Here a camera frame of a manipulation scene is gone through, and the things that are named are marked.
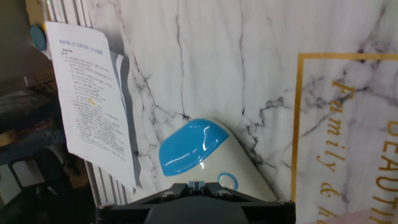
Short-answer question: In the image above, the teal round disc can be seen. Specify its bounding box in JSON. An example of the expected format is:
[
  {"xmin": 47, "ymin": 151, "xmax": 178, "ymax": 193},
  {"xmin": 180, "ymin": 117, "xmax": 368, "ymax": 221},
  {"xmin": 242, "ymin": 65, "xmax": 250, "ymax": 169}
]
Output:
[{"xmin": 29, "ymin": 24, "xmax": 48, "ymax": 52}]

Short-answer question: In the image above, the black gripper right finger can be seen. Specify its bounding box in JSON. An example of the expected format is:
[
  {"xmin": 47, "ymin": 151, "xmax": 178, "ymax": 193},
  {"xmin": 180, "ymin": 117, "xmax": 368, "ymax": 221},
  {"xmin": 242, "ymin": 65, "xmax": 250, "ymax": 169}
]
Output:
[{"xmin": 196, "ymin": 180, "xmax": 296, "ymax": 224}]

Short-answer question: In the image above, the text paper with blue heading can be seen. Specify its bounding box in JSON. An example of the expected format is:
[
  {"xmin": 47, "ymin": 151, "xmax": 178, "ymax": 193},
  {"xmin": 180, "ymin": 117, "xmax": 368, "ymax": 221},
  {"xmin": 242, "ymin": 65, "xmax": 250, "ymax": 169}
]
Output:
[{"xmin": 44, "ymin": 21, "xmax": 137, "ymax": 194}]

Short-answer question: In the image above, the marble pink black tablecloth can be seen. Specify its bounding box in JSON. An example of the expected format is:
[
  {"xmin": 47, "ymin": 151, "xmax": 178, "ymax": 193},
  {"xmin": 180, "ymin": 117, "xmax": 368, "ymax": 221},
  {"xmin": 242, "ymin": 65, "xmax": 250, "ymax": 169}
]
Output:
[{"xmin": 88, "ymin": 0, "xmax": 398, "ymax": 224}]

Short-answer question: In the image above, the blue white desk lamp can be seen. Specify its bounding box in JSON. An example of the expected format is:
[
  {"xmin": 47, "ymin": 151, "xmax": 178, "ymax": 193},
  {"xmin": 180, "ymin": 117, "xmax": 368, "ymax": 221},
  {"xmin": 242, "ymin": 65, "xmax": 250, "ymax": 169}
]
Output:
[{"xmin": 158, "ymin": 118, "xmax": 278, "ymax": 203}]

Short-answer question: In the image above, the brown cardboard box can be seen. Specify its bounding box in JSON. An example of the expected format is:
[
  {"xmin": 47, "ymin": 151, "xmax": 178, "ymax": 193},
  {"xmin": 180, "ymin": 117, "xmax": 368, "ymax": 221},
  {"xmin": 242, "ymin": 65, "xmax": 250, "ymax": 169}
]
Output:
[{"xmin": 24, "ymin": 0, "xmax": 47, "ymax": 32}]

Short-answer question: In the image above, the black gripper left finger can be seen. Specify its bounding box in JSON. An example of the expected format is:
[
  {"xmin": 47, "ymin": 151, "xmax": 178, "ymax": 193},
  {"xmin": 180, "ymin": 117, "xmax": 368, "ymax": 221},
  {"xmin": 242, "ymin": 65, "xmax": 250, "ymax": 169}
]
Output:
[{"xmin": 96, "ymin": 180, "xmax": 197, "ymax": 224}]

